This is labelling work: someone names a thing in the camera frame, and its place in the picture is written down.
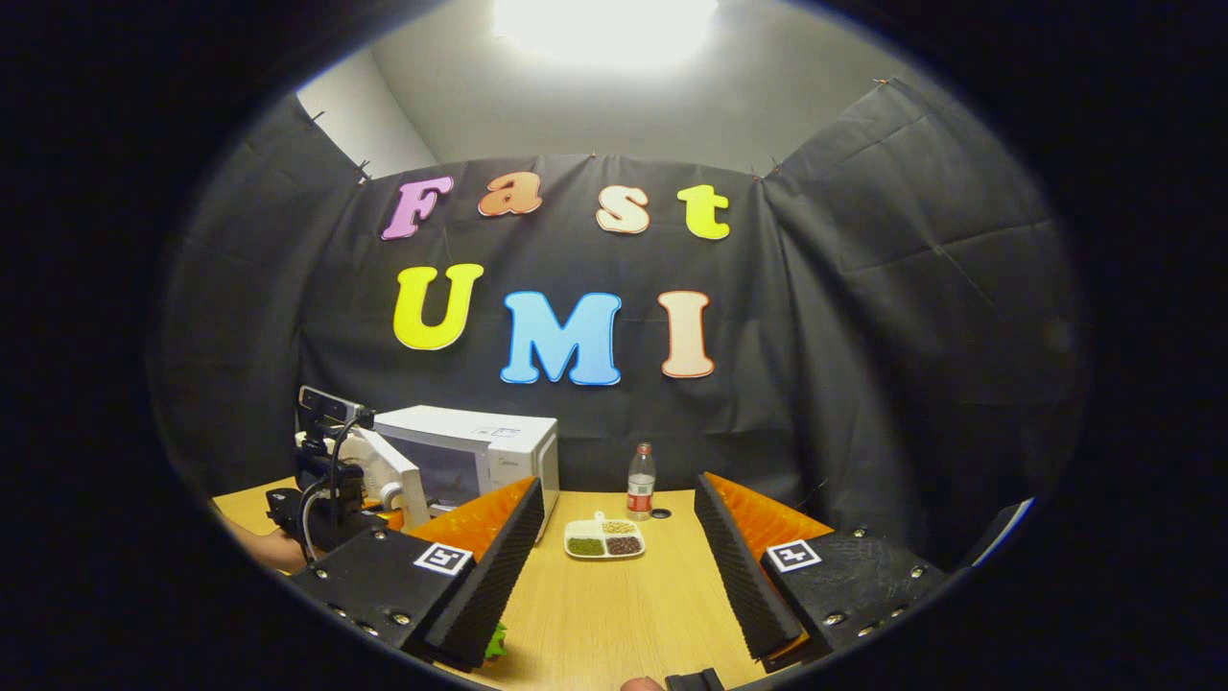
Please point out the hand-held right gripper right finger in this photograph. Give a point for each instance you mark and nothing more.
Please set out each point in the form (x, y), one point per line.
(743, 576)

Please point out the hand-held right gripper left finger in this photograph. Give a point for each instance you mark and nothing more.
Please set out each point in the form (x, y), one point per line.
(499, 576)

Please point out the white microwave oven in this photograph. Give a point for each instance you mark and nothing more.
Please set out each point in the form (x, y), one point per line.
(499, 432)

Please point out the white divided dish of beans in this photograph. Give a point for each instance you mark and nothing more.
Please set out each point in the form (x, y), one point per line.
(604, 539)

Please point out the clear plastic water bottle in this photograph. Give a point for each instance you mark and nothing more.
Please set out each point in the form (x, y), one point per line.
(641, 485)

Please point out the black backdrop cloth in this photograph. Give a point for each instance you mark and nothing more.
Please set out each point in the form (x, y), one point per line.
(863, 336)

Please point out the large ceiling light panel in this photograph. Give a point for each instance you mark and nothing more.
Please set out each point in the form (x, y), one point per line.
(604, 29)

